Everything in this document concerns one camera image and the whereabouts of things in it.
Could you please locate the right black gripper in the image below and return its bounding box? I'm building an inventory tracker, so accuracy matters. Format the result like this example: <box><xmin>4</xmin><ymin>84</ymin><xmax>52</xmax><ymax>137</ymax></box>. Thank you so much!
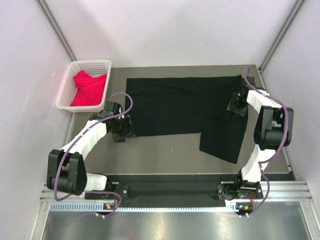
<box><xmin>227</xmin><ymin>92</ymin><xmax>250</xmax><ymax>118</ymax></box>

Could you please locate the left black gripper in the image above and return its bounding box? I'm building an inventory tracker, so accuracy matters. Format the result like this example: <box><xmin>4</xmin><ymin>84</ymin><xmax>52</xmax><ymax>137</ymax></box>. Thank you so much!
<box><xmin>110</xmin><ymin>115</ymin><xmax>136</xmax><ymax>143</ymax></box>

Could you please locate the black t-shirt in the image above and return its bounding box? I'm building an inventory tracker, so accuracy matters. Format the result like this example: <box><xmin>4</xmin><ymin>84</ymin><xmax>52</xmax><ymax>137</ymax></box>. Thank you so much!
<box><xmin>125</xmin><ymin>75</ymin><xmax>248</xmax><ymax>164</ymax></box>

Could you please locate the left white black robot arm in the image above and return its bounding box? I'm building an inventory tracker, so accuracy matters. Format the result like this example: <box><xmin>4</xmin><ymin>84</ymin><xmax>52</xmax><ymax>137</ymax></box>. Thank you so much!
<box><xmin>46</xmin><ymin>101</ymin><xmax>136</xmax><ymax>199</ymax></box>

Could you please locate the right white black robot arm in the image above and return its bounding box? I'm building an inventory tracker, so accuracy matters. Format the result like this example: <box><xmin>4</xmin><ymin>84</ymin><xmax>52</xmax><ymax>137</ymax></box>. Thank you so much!
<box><xmin>227</xmin><ymin>77</ymin><xmax>294</xmax><ymax>198</ymax></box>

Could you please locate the crumpled red t-shirt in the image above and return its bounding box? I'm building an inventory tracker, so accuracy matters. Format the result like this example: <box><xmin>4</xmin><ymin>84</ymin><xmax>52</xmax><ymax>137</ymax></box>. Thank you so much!
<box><xmin>70</xmin><ymin>70</ymin><xmax>107</xmax><ymax>107</ymax></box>

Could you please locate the white perforated plastic basket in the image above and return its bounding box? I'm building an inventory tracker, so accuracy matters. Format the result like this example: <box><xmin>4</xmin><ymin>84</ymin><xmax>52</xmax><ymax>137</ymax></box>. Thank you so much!
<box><xmin>56</xmin><ymin>59</ymin><xmax>112</xmax><ymax>113</ymax></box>

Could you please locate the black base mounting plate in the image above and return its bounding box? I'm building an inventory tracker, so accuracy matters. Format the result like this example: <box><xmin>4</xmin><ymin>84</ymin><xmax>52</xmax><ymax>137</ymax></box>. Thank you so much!
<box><xmin>84</xmin><ymin>173</ymin><xmax>263</xmax><ymax>208</ymax></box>

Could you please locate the grey slotted cable duct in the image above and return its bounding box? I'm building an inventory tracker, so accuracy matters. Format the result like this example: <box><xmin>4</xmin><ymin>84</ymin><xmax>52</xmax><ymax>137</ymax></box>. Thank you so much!
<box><xmin>49</xmin><ymin>201</ymin><xmax>241</xmax><ymax>213</ymax></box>

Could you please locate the aluminium frame rail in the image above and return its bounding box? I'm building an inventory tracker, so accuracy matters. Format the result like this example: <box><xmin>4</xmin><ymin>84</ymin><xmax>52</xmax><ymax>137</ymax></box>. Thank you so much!
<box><xmin>39</xmin><ymin>181</ymin><xmax>313</xmax><ymax>202</ymax></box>

